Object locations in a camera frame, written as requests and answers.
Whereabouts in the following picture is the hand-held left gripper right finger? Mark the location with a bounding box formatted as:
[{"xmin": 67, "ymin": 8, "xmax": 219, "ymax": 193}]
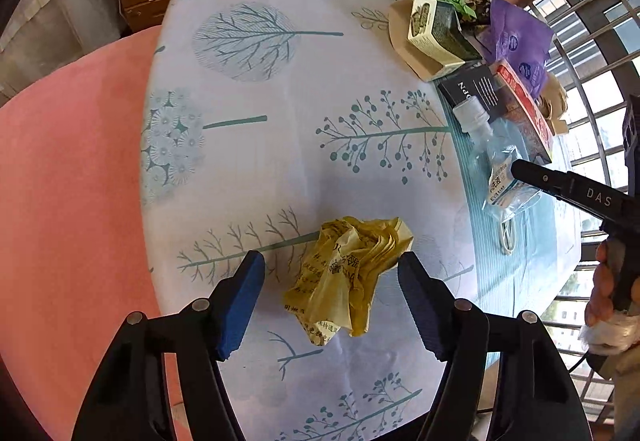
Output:
[{"xmin": 397, "ymin": 252, "xmax": 606, "ymax": 441}]

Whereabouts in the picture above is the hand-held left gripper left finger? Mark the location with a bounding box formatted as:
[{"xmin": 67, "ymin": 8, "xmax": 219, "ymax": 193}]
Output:
[{"xmin": 70, "ymin": 251, "xmax": 266, "ymax": 441}]

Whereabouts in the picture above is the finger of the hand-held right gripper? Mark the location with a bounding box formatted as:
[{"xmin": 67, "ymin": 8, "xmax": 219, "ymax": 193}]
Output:
[{"xmin": 509, "ymin": 159, "xmax": 633, "ymax": 224}]

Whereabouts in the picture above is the yellow plastic bag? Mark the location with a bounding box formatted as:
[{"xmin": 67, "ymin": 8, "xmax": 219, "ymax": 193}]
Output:
[{"xmin": 285, "ymin": 216, "xmax": 415, "ymax": 348}]

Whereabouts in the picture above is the clear plastic bottle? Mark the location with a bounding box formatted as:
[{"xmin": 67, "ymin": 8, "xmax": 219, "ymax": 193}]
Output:
[{"xmin": 452, "ymin": 101, "xmax": 543, "ymax": 222}]

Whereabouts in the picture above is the purple plastic bag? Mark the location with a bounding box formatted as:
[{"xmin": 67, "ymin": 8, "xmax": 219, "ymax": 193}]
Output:
[{"xmin": 475, "ymin": 0, "xmax": 556, "ymax": 99}]

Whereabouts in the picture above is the camouflage wrapper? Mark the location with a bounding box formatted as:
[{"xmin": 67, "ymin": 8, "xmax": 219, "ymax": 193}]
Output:
[{"xmin": 460, "ymin": 0, "xmax": 496, "ymax": 26}]

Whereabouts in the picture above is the cream and green carton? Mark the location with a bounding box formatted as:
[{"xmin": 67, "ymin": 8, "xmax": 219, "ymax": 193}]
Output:
[{"xmin": 407, "ymin": 0, "xmax": 483, "ymax": 66}]

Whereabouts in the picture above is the person's right forearm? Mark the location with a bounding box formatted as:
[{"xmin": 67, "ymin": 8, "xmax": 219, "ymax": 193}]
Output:
[{"xmin": 585, "ymin": 346, "xmax": 640, "ymax": 441}]

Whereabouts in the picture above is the person's right hand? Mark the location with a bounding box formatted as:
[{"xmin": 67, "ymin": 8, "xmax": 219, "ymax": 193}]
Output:
[{"xmin": 579, "ymin": 241, "xmax": 636, "ymax": 356}]

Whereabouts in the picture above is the brown paper bag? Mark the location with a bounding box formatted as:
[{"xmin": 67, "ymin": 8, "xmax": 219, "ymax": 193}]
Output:
[{"xmin": 537, "ymin": 73, "xmax": 571, "ymax": 136}]

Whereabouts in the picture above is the red box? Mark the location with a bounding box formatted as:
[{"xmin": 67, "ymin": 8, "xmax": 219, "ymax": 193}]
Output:
[{"xmin": 492, "ymin": 61, "xmax": 553, "ymax": 164}]

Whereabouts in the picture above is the black flat box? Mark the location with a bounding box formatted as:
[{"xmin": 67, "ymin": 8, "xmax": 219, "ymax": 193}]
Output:
[{"xmin": 437, "ymin": 62, "xmax": 508, "ymax": 124}]

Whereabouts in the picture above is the pink blanket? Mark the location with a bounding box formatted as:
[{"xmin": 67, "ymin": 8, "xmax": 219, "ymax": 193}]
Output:
[{"xmin": 0, "ymin": 26, "xmax": 191, "ymax": 441}]

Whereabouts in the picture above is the white lace cover cloth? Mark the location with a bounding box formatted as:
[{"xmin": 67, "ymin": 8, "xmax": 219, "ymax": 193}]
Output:
[{"xmin": 0, "ymin": 0, "xmax": 123, "ymax": 106}]

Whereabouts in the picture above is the white cable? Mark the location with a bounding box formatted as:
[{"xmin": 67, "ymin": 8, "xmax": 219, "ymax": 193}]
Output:
[{"xmin": 492, "ymin": 216, "xmax": 518, "ymax": 256}]

